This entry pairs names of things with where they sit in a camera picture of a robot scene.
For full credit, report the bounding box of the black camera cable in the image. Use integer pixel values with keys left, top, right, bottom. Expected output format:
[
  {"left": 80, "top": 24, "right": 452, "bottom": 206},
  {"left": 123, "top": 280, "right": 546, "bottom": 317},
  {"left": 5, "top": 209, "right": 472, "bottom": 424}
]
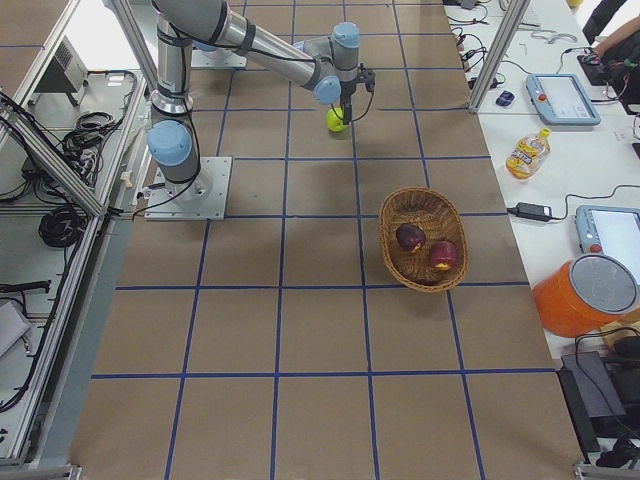
[{"left": 349, "top": 62, "right": 377, "bottom": 123}]

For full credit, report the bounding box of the orange round container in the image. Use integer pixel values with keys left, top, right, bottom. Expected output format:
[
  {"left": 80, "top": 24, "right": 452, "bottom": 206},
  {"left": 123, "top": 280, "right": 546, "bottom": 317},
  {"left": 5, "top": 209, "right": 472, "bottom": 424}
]
[{"left": 532, "top": 254, "right": 639, "bottom": 338}]

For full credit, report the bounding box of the dark purple apple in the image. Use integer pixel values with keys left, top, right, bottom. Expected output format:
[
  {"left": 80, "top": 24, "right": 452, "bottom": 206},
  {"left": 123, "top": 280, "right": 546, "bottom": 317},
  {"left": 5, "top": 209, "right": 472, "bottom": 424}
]
[{"left": 395, "top": 223, "right": 426, "bottom": 253}]

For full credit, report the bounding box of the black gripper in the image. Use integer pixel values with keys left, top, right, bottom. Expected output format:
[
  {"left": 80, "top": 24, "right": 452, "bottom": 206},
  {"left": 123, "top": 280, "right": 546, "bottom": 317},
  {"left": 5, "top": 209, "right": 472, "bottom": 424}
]
[{"left": 340, "top": 63, "right": 376, "bottom": 124}]

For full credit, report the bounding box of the black power adapter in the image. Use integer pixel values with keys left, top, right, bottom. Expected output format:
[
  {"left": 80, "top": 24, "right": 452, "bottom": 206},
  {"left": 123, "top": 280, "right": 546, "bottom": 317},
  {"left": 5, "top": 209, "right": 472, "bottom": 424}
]
[{"left": 507, "top": 202, "right": 553, "bottom": 222}]

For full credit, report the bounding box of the orange juice bottle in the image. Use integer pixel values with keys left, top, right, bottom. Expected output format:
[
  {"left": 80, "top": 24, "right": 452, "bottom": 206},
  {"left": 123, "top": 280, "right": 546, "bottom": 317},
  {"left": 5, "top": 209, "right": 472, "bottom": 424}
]
[{"left": 505, "top": 127, "right": 552, "bottom": 180}]

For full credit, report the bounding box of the blue teach pendant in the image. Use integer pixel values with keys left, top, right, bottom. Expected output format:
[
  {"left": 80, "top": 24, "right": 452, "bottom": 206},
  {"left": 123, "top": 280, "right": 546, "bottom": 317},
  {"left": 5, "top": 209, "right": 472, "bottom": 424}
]
[
  {"left": 525, "top": 74, "right": 601, "bottom": 127},
  {"left": 575, "top": 205, "right": 639, "bottom": 263}
]

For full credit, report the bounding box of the aluminium frame post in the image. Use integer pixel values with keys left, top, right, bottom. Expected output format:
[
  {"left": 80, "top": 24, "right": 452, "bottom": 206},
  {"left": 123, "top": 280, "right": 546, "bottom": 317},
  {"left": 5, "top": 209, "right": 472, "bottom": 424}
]
[{"left": 468, "top": 0, "right": 530, "bottom": 114}]

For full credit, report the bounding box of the woven wicker basket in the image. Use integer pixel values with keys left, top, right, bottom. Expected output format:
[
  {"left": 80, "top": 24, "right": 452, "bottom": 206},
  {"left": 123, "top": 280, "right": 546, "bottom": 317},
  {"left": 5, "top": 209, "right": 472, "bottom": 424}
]
[{"left": 379, "top": 187, "right": 468, "bottom": 293}]

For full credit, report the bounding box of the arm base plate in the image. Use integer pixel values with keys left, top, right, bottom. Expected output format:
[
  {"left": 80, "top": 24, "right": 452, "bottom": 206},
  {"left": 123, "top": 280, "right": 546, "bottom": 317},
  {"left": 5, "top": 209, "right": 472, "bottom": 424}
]
[{"left": 143, "top": 157, "right": 233, "bottom": 221}]

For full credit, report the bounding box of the red apple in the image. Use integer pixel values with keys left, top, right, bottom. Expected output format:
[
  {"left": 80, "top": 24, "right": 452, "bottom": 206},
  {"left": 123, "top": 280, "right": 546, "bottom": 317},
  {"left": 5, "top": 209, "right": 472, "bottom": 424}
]
[{"left": 429, "top": 240, "right": 458, "bottom": 271}]

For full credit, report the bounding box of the green apple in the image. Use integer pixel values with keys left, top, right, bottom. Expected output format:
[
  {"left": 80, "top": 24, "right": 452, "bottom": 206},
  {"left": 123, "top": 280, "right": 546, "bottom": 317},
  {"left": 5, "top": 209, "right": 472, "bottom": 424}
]
[{"left": 325, "top": 106, "right": 348, "bottom": 133}]

